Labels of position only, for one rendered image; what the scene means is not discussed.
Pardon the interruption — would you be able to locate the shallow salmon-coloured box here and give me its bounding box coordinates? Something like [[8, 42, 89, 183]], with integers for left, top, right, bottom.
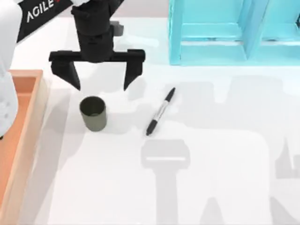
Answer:
[[0, 69, 50, 218]]

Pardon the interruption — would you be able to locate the dark grey cup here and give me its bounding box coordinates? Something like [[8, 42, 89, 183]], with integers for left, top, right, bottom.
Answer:
[[79, 96, 107, 133]]

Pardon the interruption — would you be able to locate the light blue rack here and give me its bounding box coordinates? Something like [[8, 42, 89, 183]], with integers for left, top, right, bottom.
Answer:
[[168, 0, 300, 67]]

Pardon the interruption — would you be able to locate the pale grey rounded box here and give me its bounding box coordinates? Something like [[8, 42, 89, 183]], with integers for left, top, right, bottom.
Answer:
[[110, 20, 124, 37]]

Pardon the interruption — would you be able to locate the black marker pen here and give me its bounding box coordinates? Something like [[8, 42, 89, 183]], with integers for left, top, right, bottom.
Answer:
[[145, 87, 176, 137]]

